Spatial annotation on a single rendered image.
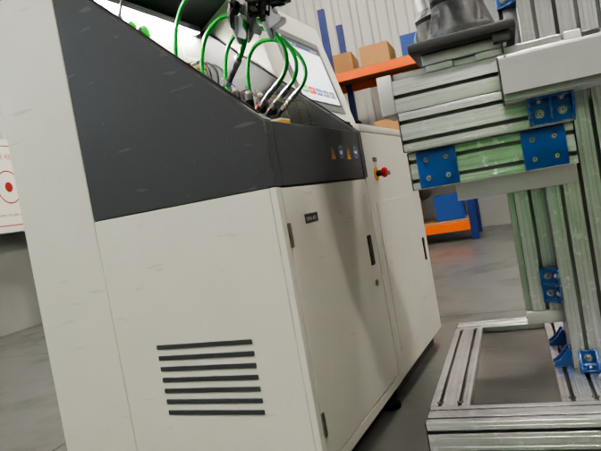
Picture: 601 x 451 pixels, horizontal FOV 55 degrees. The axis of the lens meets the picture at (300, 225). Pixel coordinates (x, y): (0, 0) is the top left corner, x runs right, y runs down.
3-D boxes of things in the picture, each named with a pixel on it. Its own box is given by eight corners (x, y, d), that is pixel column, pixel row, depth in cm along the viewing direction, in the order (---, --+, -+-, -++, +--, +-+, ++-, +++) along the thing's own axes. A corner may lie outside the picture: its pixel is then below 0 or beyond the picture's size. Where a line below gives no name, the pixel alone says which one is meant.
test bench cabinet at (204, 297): (333, 512, 137) (275, 186, 134) (145, 497, 162) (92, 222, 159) (406, 399, 200) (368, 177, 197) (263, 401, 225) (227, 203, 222)
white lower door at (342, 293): (332, 465, 139) (283, 187, 136) (323, 464, 140) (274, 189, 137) (401, 373, 197) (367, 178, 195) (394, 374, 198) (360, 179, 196)
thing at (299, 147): (283, 185, 138) (271, 120, 137) (267, 189, 140) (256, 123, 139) (364, 177, 194) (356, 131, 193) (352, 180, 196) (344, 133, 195)
